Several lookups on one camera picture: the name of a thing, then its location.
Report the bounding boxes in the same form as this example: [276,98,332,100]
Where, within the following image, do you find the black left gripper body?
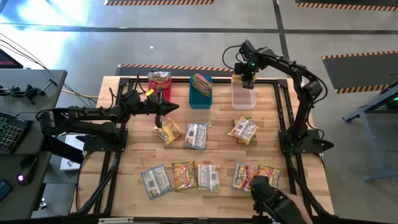
[136,93,164,116]

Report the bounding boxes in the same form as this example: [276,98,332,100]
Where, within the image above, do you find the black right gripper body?
[233,61,259,82]

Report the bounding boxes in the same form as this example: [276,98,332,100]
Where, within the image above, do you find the yellow creamy chicken ramen pack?
[228,116,260,144]
[197,164,220,192]
[154,117,184,147]
[231,73,259,84]

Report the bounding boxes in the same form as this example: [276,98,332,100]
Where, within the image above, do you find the pink plastic bin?
[148,81,172,103]

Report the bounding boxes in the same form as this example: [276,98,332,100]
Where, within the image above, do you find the clear plastic bin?
[230,79,257,111]

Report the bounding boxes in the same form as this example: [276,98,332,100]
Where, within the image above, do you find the teal plastic bin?
[188,75,214,110]

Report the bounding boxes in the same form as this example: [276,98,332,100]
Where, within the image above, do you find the black hazard striped floor mat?
[104,0,215,6]
[114,63,252,78]
[294,0,398,12]
[321,50,398,95]

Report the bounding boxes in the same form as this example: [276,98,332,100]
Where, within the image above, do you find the grey desk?
[0,68,68,220]

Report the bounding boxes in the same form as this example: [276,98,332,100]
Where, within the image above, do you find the black desk clamp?
[11,83,47,105]

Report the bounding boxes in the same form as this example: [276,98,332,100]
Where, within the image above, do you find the person's hand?
[278,189,314,224]

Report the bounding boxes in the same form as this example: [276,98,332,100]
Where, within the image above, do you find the grey metal table legs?
[341,81,398,183]

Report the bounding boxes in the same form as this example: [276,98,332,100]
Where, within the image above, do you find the black computer mouse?
[16,155,39,187]

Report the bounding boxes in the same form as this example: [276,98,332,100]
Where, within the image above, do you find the black backlit keyboard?
[0,111,34,154]

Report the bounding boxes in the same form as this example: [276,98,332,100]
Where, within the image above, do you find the black device with green light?
[384,93,398,110]

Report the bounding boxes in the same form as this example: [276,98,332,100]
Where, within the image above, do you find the dark monitor corner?
[0,49,24,69]

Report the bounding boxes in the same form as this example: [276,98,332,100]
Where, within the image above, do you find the black phone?
[0,179,14,202]

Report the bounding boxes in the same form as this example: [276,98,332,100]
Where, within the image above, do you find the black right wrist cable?
[221,44,247,71]

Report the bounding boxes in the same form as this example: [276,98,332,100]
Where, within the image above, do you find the black aluminium table frame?
[74,76,335,218]

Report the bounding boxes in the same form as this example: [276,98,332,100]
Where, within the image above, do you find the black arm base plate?
[76,127,129,152]
[277,129,325,156]

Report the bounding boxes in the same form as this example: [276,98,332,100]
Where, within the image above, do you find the yellow cable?
[61,89,100,99]

